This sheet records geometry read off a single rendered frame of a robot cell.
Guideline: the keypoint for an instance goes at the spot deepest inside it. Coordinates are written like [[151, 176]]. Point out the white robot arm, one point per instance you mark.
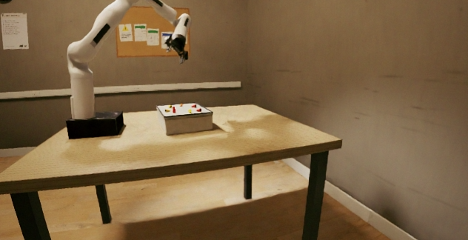
[[82, 88]]

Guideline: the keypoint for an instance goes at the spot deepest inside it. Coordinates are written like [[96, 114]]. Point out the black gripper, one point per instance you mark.
[[177, 42]]

